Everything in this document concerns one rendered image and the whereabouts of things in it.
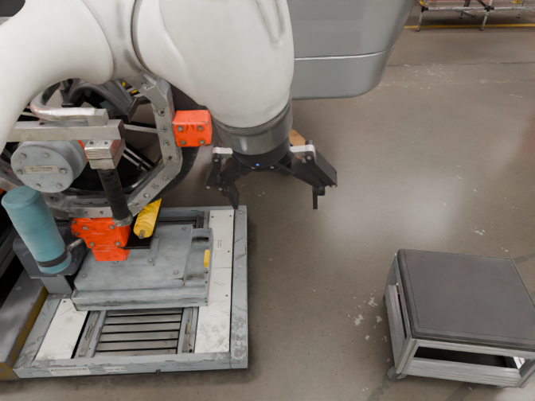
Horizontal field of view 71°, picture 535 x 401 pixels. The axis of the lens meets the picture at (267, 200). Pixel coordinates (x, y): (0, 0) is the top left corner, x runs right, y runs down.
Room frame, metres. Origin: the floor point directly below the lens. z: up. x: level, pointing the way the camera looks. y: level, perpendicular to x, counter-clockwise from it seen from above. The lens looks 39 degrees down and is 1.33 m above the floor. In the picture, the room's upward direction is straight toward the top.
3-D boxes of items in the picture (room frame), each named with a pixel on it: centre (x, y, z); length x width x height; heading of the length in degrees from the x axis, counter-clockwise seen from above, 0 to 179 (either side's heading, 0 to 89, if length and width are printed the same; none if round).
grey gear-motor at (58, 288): (1.09, 0.80, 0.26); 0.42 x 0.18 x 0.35; 3
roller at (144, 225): (0.97, 0.39, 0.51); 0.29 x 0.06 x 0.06; 3
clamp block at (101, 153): (0.67, 0.33, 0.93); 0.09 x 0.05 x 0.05; 3
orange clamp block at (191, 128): (0.89, 0.20, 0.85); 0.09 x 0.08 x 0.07; 93
